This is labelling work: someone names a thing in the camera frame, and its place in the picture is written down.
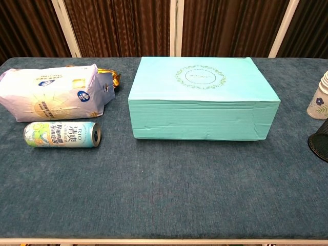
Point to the dark brown curtain screen panel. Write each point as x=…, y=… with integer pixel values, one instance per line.
x=25, y=25
x=230, y=25
x=115, y=25
x=312, y=25

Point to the pale blue green drink can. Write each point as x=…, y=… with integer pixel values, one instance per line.
x=61, y=134

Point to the white lavender tissue pack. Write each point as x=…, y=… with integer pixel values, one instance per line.
x=51, y=94

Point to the light blue hinged shoe box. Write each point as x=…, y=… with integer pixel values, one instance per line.
x=200, y=102

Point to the blue tablecloth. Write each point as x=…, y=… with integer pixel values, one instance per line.
x=164, y=192

